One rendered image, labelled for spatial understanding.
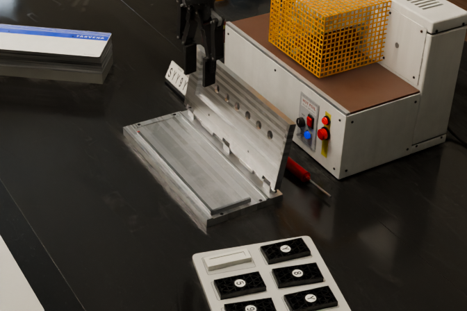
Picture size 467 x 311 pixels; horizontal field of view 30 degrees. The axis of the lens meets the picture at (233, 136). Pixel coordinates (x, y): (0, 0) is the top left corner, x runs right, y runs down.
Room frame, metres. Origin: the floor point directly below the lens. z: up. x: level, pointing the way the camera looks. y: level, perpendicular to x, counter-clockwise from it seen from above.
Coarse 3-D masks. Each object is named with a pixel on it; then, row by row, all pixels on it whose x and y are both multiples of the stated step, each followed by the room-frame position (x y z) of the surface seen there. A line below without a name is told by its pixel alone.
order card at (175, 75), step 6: (174, 66) 2.19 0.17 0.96; (168, 72) 2.19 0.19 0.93; (174, 72) 2.17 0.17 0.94; (180, 72) 2.16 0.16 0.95; (168, 78) 2.18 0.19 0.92; (174, 78) 2.16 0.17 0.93; (180, 78) 2.14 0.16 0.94; (186, 78) 2.12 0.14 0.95; (174, 84) 2.15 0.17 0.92; (180, 84) 2.13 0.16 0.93; (186, 84) 2.11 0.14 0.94; (180, 90) 2.12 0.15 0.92
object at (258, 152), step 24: (216, 72) 1.93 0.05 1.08; (192, 96) 1.97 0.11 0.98; (216, 96) 1.91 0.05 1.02; (240, 96) 1.83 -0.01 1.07; (216, 120) 1.87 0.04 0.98; (240, 120) 1.81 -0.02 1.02; (264, 120) 1.74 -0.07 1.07; (288, 120) 1.67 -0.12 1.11; (240, 144) 1.77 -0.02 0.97; (264, 144) 1.71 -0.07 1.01; (288, 144) 1.65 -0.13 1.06; (264, 168) 1.68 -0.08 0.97
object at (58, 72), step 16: (96, 32) 2.29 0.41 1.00; (112, 48) 2.29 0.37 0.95; (0, 64) 2.19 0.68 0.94; (16, 64) 2.19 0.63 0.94; (32, 64) 2.18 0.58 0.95; (48, 64) 2.18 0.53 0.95; (64, 64) 2.17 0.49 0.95; (80, 64) 2.17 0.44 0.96; (96, 64) 2.17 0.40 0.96; (112, 64) 2.28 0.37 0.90; (64, 80) 2.17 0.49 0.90; (80, 80) 2.17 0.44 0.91; (96, 80) 2.16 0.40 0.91
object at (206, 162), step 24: (168, 120) 1.95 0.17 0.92; (192, 120) 1.96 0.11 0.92; (144, 144) 1.83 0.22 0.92; (168, 144) 1.84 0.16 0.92; (192, 144) 1.84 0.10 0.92; (216, 144) 1.84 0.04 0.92; (192, 168) 1.74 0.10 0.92; (216, 168) 1.74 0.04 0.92; (240, 168) 1.74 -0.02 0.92; (216, 192) 1.64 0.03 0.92; (240, 192) 1.64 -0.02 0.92; (264, 192) 1.64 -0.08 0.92; (216, 216) 1.55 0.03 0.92
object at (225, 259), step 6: (228, 252) 1.43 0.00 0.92; (234, 252) 1.43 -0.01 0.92; (240, 252) 1.43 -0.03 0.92; (246, 252) 1.43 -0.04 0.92; (204, 258) 1.40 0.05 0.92; (210, 258) 1.40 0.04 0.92; (216, 258) 1.41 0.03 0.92; (222, 258) 1.41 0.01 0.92; (228, 258) 1.41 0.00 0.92; (234, 258) 1.41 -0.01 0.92; (240, 258) 1.41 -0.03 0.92; (246, 258) 1.41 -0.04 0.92; (210, 264) 1.39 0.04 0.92; (216, 264) 1.39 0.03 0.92; (222, 264) 1.39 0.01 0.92; (228, 264) 1.40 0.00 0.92; (234, 264) 1.40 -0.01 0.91; (210, 270) 1.38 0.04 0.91
